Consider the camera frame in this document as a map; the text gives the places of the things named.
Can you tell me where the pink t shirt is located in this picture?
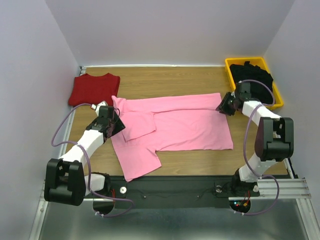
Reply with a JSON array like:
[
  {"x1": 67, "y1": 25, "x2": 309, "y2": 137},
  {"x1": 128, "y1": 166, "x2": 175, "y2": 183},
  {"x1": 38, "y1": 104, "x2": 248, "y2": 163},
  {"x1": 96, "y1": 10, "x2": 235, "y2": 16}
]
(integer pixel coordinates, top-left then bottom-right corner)
[{"x1": 111, "y1": 93, "x2": 234, "y2": 182}]

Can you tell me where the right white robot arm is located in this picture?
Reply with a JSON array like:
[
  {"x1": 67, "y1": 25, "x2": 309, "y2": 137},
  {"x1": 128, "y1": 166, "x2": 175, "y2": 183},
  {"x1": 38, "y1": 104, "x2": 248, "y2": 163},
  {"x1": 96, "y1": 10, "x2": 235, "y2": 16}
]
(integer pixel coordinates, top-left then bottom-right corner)
[{"x1": 216, "y1": 92, "x2": 294, "y2": 195}]

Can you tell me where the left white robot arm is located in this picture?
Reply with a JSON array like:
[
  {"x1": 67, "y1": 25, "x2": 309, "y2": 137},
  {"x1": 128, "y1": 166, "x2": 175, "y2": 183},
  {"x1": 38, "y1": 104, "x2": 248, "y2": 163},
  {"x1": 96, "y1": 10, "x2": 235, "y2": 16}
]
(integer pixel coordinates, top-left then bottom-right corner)
[{"x1": 44, "y1": 106, "x2": 125, "y2": 206}]

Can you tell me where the black t shirts pile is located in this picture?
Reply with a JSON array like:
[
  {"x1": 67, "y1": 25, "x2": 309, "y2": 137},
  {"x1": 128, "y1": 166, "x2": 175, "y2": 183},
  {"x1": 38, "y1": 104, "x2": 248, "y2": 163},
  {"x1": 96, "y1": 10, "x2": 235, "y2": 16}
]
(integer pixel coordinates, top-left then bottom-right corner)
[{"x1": 229, "y1": 61, "x2": 274, "y2": 105}]

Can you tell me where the folded red t shirt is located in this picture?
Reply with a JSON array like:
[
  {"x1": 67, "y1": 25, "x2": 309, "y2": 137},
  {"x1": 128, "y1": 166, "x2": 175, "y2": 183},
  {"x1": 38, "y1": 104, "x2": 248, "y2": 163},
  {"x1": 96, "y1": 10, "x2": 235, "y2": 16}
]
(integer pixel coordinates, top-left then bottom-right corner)
[{"x1": 68, "y1": 73, "x2": 121, "y2": 107}]

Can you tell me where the yellow plastic bin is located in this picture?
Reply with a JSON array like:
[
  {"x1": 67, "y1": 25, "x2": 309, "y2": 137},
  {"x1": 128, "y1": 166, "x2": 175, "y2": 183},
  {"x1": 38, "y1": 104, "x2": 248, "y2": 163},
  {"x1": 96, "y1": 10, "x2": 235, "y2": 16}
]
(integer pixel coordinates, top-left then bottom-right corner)
[{"x1": 225, "y1": 56, "x2": 284, "y2": 110}]

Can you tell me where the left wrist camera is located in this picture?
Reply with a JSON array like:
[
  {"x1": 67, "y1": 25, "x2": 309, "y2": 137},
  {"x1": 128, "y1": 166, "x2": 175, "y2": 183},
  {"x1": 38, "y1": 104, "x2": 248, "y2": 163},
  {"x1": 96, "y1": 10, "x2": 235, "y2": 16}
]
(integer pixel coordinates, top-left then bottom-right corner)
[{"x1": 90, "y1": 101, "x2": 119, "y2": 121}]

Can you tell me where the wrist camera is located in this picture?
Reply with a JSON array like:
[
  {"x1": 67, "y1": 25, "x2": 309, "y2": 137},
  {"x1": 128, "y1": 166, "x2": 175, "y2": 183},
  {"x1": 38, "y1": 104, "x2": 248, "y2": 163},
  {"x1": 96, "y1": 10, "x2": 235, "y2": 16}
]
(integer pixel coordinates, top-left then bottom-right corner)
[
  {"x1": 234, "y1": 82, "x2": 252, "y2": 101},
  {"x1": 90, "y1": 101, "x2": 119, "y2": 121}
]

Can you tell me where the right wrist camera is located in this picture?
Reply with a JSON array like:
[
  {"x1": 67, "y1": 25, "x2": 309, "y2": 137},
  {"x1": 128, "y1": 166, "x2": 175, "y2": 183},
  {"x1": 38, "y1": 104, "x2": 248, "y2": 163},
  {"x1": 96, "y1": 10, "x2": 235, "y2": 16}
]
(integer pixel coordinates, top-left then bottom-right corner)
[{"x1": 234, "y1": 82, "x2": 252, "y2": 101}]

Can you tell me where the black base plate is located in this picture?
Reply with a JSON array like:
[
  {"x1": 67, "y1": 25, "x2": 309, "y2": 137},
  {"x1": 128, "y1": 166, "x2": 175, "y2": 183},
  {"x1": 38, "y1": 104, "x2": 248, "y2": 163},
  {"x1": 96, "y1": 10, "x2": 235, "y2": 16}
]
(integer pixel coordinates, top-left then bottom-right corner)
[{"x1": 82, "y1": 175, "x2": 261, "y2": 210}]

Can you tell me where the aluminium frame rail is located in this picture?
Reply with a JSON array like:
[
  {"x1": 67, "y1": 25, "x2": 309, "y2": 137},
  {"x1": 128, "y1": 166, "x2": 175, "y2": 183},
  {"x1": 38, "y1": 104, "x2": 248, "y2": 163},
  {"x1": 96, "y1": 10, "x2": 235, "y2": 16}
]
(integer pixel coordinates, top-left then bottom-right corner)
[{"x1": 30, "y1": 176, "x2": 320, "y2": 240}]

